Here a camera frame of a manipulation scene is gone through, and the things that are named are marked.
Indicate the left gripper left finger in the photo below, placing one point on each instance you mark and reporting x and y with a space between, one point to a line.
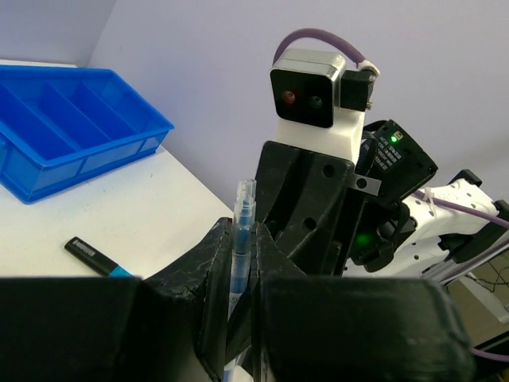
169 327

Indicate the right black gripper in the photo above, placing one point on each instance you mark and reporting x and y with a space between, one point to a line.
322 211

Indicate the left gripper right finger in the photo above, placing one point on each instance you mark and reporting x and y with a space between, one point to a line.
329 328

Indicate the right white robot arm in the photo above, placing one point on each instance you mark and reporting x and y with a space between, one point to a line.
457 222

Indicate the blue black highlighter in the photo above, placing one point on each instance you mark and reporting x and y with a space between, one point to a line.
95 259

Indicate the blue divided plastic bin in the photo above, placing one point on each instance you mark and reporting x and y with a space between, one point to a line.
63 126

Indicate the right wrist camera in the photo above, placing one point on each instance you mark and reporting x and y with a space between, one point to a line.
321 105

